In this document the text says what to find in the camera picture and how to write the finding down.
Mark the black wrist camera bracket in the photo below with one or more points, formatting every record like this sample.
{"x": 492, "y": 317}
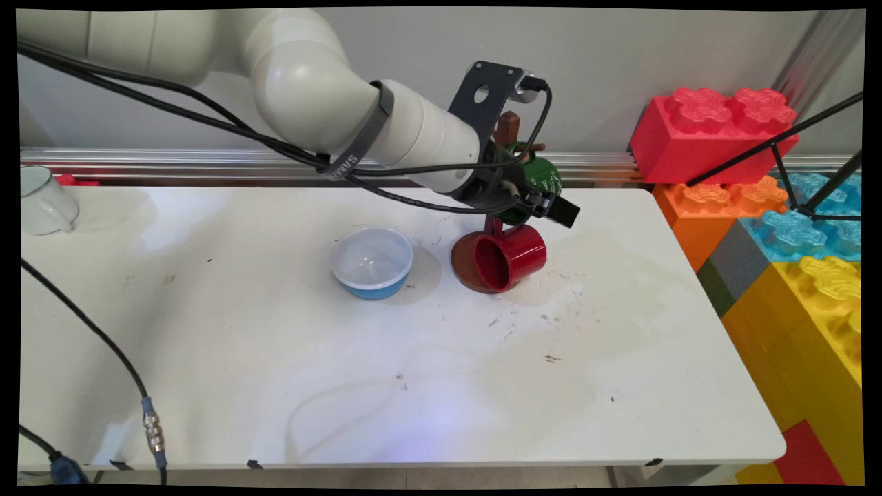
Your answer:
{"x": 486, "y": 89}

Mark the slanted aluminium profile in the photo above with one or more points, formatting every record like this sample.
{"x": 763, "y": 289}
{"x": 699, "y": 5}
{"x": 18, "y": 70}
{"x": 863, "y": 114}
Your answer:
{"x": 816, "y": 58}

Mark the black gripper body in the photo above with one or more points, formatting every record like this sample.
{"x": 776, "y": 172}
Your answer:
{"x": 493, "y": 182}

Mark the big grey toy brick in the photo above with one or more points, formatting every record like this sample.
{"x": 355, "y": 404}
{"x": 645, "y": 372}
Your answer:
{"x": 739, "y": 260}

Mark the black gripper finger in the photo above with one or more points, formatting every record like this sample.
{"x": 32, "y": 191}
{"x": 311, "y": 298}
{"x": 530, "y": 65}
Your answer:
{"x": 558, "y": 210}

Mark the black tripod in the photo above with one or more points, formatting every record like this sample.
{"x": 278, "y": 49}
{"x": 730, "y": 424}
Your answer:
{"x": 778, "y": 141}

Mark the green enamel mug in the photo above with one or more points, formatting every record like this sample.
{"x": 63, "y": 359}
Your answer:
{"x": 544, "y": 180}

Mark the small red object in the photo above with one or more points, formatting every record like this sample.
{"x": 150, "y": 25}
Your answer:
{"x": 72, "y": 181}

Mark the big red toy brick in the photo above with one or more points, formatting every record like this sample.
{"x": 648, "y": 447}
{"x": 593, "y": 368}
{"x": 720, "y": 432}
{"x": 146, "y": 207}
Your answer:
{"x": 696, "y": 138}

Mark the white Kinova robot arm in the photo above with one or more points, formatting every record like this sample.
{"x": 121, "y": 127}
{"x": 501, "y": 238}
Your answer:
{"x": 296, "y": 76}

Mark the horizontal aluminium rail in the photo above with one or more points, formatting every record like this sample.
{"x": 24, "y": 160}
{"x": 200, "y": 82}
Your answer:
{"x": 172, "y": 165}

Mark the flat red toy brick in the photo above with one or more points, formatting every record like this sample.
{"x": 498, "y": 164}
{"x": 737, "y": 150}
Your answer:
{"x": 806, "y": 458}

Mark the red enamel mug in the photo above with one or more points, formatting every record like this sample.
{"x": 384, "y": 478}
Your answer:
{"x": 513, "y": 256}

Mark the big yellow toy brick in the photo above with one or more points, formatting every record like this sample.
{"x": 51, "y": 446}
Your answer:
{"x": 799, "y": 324}

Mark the white enamel mug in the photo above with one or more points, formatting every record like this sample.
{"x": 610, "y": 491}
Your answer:
{"x": 45, "y": 203}

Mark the white and blue bowl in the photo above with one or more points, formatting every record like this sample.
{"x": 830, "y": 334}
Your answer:
{"x": 372, "y": 262}

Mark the brown wooden mug tree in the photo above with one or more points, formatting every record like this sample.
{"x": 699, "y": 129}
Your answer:
{"x": 510, "y": 127}

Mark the big blue toy brick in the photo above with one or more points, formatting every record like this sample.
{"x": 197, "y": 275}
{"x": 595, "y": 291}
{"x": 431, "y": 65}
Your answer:
{"x": 792, "y": 234}

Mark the big orange toy brick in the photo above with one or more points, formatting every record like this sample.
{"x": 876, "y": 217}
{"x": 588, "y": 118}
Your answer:
{"x": 696, "y": 213}

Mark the big dark green toy brick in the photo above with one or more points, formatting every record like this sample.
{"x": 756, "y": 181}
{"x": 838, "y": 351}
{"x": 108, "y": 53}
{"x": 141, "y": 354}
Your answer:
{"x": 715, "y": 288}

